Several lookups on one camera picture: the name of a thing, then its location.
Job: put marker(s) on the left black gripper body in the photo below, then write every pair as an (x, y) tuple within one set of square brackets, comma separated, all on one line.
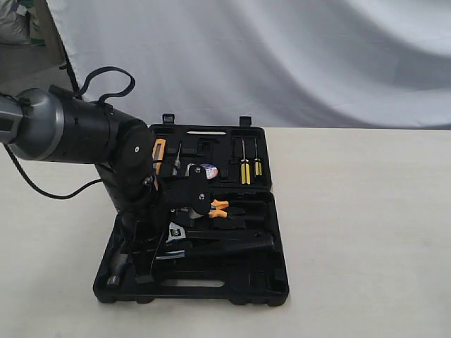
[(145, 209)]

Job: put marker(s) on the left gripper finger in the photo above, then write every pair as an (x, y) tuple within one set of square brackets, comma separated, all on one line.
[(143, 261)]

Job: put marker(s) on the adjustable wrench black handle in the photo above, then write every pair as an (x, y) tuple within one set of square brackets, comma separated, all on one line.
[(178, 233)]

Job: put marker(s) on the black electrical tape roll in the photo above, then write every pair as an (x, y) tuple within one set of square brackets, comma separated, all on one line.
[(211, 170)]

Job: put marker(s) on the claw hammer black grip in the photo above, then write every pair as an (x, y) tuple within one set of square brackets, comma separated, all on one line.
[(183, 249)]

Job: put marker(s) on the left grey black robot arm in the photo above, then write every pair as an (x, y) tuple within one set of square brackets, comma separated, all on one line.
[(57, 126)]

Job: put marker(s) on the black plastic tool case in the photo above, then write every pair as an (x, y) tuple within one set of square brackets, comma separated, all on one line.
[(254, 277)]

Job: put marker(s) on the clear test pen screwdriver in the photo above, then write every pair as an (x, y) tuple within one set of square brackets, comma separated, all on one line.
[(176, 163)]

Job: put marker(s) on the orange utility knife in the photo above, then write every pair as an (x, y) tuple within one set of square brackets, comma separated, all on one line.
[(158, 154)]

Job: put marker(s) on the long yellow black screwdriver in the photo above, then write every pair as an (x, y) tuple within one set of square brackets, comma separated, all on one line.
[(245, 166)]

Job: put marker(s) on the short yellow black screwdriver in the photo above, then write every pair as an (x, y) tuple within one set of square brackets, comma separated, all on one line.
[(258, 172)]

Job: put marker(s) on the black backdrop stand pole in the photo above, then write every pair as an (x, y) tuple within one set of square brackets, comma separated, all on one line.
[(66, 64)]

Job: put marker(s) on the grey sack in background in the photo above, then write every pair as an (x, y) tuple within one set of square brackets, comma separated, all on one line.
[(14, 26)]

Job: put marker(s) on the white backdrop cloth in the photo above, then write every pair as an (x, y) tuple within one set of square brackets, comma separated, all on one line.
[(284, 63)]

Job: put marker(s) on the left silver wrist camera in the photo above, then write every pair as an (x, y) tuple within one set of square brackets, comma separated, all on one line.
[(200, 197)]

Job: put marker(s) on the orange handled pliers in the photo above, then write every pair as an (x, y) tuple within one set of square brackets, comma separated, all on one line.
[(237, 211)]

